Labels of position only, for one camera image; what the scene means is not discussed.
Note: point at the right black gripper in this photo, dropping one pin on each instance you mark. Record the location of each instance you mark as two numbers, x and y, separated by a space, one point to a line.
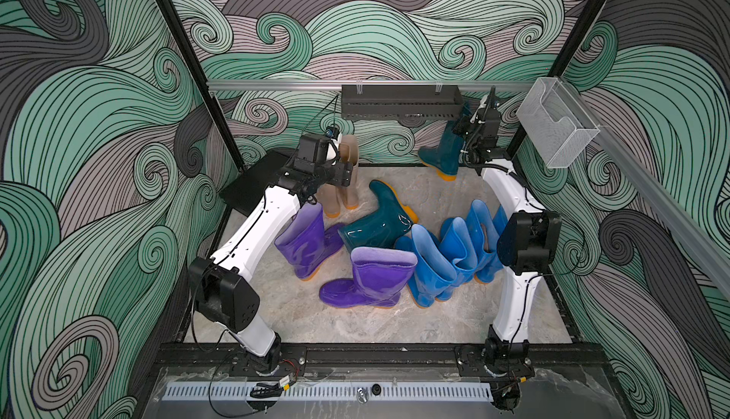
463 121

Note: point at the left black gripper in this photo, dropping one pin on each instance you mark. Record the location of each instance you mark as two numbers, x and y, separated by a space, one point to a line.
340 174

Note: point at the beige boot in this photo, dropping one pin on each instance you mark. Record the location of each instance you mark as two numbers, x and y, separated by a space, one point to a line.
349 153
328 197

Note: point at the teal boot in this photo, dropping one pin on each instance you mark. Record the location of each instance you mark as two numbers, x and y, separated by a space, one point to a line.
444 158
383 227

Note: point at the purple boot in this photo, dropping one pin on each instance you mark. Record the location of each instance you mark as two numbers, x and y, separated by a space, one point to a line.
379 276
306 243

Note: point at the blue boot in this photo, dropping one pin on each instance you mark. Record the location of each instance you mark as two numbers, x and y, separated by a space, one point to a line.
433 274
500 220
457 247
484 238

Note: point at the blue boot front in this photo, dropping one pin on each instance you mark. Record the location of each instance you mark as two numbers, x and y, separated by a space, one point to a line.
457 247

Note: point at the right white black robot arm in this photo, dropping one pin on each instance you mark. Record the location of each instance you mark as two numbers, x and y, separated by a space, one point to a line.
521 237

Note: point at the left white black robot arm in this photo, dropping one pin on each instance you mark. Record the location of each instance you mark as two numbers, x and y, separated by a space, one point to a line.
289 217

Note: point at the black case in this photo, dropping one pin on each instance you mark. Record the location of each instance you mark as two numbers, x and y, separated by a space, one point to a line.
245 192

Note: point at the white mesh wall basket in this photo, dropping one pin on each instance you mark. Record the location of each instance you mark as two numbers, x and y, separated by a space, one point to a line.
557 121

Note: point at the black wall shelf tray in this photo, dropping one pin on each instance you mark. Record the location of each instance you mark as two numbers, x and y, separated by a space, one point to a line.
393 102

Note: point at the aluminium rail back wall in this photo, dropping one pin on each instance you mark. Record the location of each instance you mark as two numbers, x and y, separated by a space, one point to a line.
331 85

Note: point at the aluminium rail wall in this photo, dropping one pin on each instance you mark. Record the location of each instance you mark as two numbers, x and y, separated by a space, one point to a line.
331 85
623 136

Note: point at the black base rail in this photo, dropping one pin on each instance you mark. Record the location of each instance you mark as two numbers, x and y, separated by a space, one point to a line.
307 358

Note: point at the white slotted cable duct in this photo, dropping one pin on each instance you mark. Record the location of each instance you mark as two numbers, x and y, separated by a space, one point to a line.
335 391

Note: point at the aluminium rail right wall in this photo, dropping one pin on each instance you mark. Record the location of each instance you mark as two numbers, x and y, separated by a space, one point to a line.
623 136

